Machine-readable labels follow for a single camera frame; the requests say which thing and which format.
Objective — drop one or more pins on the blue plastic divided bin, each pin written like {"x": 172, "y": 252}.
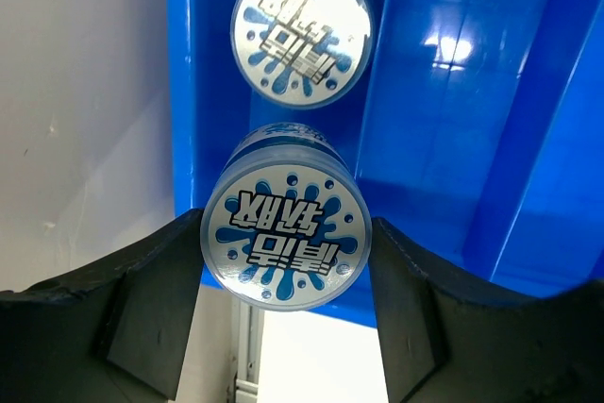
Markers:
{"x": 477, "y": 130}

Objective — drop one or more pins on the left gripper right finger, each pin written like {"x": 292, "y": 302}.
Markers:
{"x": 446, "y": 335}

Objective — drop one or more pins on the aluminium rail frame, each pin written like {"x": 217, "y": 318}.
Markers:
{"x": 247, "y": 323}

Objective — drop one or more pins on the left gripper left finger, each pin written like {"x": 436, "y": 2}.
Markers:
{"x": 114, "y": 330}

